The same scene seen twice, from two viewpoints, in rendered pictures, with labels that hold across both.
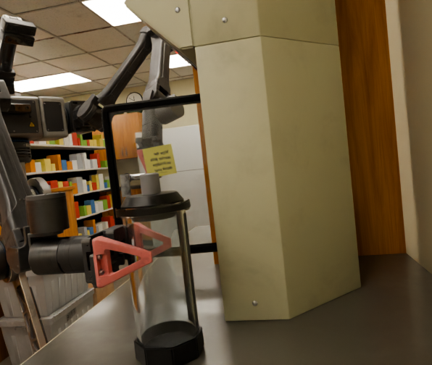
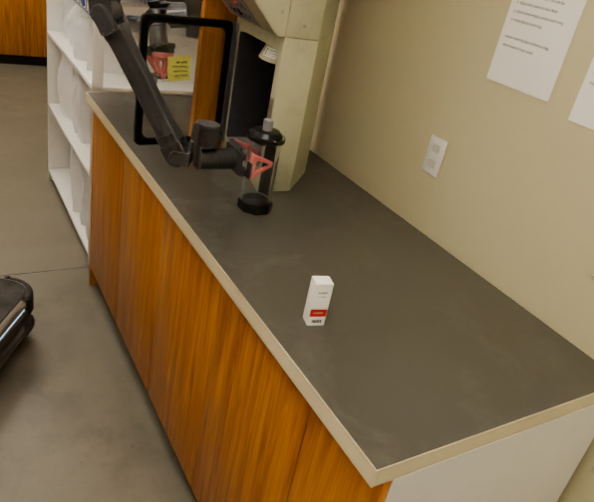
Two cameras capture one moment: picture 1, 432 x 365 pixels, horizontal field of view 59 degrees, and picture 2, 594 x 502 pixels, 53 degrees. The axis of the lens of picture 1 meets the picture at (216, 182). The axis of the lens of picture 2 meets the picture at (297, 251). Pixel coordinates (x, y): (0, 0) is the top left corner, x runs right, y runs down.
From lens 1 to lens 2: 1.40 m
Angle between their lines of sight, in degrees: 50
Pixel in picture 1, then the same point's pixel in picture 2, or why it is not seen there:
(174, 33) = (276, 26)
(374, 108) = not seen: hidden behind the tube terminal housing
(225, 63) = (297, 51)
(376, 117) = not seen: hidden behind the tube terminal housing
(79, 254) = (230, 160)
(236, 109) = (296, 79)
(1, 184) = (160, 108)
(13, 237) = (178, 145)
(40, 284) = not seen: outside the picture
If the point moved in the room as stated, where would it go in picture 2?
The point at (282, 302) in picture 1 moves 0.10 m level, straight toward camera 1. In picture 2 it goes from (288, 182) to (305, 195)
